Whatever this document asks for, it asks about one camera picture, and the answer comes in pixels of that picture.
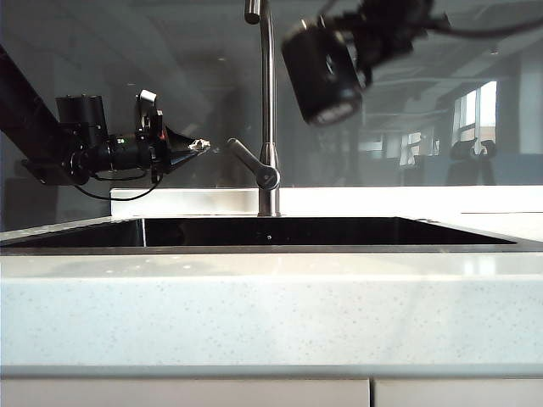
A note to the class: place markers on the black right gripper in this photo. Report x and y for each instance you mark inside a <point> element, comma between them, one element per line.
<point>382,29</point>

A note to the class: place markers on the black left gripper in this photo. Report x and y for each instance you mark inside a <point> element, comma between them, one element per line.
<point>152,146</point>

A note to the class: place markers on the black steel-rimmed coffee mug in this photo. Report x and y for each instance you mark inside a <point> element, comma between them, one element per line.
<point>320,72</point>

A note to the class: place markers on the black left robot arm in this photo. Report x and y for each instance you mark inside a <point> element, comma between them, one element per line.
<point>25,110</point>

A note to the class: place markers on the stainless steel gooseneck faucet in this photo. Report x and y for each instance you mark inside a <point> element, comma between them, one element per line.
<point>268,85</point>

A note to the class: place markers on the black undermount sink basin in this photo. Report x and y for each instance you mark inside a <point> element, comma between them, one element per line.
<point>297,231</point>

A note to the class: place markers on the white stone upstand ledge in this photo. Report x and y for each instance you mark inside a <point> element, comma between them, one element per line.
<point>191,201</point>

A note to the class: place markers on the wide grey cabinet door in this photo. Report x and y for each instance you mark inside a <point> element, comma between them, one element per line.
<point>182,394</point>

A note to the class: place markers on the narrow grey cabinet door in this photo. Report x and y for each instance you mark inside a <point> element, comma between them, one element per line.
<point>458,394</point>

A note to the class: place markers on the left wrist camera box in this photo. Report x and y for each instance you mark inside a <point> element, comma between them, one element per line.
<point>147,104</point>

